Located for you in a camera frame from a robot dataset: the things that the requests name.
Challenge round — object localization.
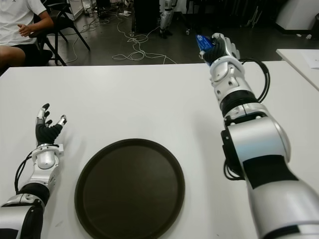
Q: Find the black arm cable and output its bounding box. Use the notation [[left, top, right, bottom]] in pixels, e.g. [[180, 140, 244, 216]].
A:
[[238, 57, 271, 103], [14, 150, 34, 195]]

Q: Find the seated person in white shirt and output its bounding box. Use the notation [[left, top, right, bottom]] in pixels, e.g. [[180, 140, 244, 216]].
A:
[[0, 0, 55, 69]]

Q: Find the silver humanoid robot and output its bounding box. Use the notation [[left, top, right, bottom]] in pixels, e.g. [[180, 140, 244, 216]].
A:
[[159, 0, 178, 39]]

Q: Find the round dark brown tray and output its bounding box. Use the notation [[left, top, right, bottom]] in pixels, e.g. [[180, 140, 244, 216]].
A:
[[74, 138, 186, 239]]

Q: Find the white floor cable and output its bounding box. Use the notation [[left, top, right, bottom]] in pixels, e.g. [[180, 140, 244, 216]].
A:
[[112, 14, 178, 65]]

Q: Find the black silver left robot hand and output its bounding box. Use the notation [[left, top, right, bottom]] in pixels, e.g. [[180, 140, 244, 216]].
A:
[[34, 103, 68, 146]]

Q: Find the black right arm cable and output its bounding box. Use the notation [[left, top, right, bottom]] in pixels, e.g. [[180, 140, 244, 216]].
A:
[[238, 57, 271, 103]]

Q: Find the white paper sheet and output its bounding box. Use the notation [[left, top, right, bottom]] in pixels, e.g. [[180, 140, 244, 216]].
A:
[[298, 49, 319, 69]]

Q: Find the black folding chair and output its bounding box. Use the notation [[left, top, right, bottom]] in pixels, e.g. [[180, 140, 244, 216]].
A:
[[29, 0, 91, 67]]

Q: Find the white side table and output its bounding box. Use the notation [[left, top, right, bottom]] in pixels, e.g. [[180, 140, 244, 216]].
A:
[[276, 49, 319, 92]]

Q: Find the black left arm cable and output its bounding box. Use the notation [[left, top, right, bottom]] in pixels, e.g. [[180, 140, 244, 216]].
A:
[[14, 150, 34, 195]]

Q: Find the white cabinet with black base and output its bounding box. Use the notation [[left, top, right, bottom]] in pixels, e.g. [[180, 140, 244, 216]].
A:
[[275, 0, 319, 33]]

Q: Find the blue Oreo packet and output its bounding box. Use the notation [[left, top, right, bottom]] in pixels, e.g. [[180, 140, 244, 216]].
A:
[[195, 34, 215, 54]]

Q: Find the black wheeled stand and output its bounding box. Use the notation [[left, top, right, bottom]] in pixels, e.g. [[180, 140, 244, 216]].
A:
[[178, 9, 202, 35]]

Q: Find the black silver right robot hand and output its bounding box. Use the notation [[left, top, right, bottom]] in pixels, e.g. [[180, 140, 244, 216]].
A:
[[198, 32, 241, 67]]

